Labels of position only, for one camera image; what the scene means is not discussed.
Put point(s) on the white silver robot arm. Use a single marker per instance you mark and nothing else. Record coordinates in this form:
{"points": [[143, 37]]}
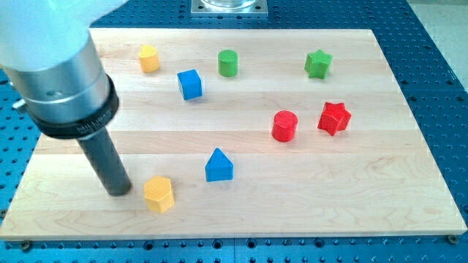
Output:
{"points": [[49, 56]]}

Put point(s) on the yellow hexagon block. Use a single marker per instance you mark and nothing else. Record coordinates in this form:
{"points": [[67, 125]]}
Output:
{"points": [[158, 194]]}

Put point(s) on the yellow heart block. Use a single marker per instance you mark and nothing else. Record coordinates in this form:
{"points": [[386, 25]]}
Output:
{"points": [[148, 58]]}

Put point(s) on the light wooden board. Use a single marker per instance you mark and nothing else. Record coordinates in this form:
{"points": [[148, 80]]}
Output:
{"points": [[377, 177]]}

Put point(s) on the blue triangle house block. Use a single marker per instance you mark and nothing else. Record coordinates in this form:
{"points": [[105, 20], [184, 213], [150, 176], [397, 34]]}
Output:
{"points": [[218, 167]]}

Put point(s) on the red cylinder block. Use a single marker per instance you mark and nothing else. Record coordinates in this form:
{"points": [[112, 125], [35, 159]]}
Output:
{"points": [[284, 126]]}

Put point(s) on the blue cube block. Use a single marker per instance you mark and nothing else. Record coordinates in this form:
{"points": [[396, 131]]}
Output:
{"points": [[190, 84]]}

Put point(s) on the green cylinder block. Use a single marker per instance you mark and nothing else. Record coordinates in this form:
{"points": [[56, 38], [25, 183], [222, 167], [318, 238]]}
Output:
{"points": [[228, 63]]}

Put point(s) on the red star block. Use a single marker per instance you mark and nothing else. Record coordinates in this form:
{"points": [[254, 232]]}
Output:
{"points": [[334, 118]]}

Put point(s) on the green star block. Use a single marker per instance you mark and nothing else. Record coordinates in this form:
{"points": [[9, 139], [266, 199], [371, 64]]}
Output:
{"points": [[318, 64]]}

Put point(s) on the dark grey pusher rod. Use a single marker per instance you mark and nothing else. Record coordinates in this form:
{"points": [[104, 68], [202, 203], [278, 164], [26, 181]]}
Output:
{"points": [[105, 161]]}

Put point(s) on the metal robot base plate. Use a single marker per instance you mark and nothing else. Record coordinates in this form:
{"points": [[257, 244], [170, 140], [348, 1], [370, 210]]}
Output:
{"points": [[228, 8]]}

